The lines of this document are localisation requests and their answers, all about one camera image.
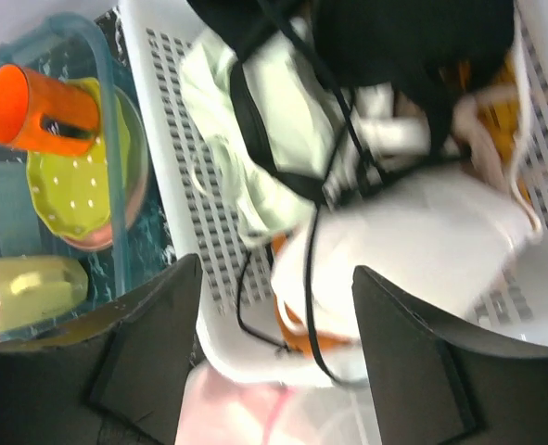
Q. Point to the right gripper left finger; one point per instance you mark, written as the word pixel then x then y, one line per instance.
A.
pixel 127 361

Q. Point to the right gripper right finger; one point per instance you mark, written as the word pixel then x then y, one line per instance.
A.
pixel 438 379

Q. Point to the white pink mesh laundry bag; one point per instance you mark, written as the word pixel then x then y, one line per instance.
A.
pixel 218 411

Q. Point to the black bra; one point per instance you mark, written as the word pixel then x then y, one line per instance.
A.
pixel 382 64

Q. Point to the white plastic basket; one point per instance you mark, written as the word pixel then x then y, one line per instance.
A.
pixel 157 35

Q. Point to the green cream mug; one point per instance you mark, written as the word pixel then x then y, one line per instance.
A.
pixel 36 288

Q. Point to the yellow dotted plate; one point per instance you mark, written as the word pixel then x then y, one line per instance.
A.
pixel 70 194

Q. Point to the orange mug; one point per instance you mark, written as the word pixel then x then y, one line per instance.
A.
pixel 27 98

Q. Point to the pale green cloth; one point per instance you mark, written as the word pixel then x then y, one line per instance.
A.
pixel 266 121

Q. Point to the teal plastic tray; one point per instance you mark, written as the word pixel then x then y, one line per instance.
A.
pixel 72 49

